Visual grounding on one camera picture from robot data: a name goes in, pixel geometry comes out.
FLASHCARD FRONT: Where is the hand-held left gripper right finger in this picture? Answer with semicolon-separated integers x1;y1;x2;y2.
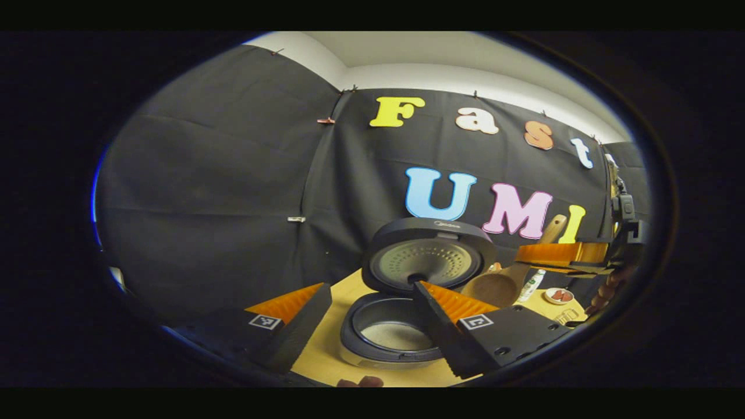
412;280;574;380

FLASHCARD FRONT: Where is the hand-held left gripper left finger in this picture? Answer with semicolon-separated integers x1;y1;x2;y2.
169;282;332;375

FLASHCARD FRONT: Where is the wooden spoon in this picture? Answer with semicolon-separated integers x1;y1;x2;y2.
460;214;568;309

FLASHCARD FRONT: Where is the black and silver rice cooker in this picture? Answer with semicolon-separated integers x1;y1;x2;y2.
339;217;499;371

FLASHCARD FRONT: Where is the white milk bottle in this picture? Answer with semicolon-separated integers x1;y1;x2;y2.
517;269;547;303

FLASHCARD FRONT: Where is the black backdrop cloth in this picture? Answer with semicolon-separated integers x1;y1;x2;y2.
93;44;652;350

